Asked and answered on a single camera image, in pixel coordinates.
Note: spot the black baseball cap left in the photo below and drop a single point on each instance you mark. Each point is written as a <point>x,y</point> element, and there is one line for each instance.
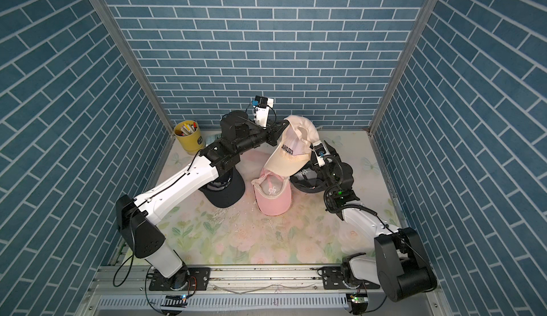
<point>226,190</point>

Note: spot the pink baseball cap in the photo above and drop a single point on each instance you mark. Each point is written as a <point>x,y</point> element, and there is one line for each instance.
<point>272,193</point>

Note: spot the aluminium front rail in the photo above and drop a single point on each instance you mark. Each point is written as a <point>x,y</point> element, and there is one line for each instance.
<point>247,290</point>

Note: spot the yellow pen holder cup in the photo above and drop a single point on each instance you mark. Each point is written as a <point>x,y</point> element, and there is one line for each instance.
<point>189,136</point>

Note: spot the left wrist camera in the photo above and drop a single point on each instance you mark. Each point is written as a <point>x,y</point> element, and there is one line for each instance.
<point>261,108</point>

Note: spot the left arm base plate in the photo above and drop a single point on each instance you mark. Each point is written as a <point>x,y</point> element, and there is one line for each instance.
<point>192,279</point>

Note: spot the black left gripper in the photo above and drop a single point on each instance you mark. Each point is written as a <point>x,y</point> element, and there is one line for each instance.
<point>271,134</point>

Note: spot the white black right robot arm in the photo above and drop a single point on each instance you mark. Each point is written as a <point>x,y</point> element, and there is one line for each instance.
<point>401,266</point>

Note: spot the black cap with mesh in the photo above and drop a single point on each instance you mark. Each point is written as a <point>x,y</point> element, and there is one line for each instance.
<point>309,181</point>

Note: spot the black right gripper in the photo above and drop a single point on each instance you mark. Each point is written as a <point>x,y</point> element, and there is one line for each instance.
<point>317,169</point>

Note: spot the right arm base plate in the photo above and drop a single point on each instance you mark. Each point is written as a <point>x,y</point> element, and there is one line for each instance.
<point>340,277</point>

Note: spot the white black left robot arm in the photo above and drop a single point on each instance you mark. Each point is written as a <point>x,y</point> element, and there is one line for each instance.
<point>212,171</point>

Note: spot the beige baseball cap with text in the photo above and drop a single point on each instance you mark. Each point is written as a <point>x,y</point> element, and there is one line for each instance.
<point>295,147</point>

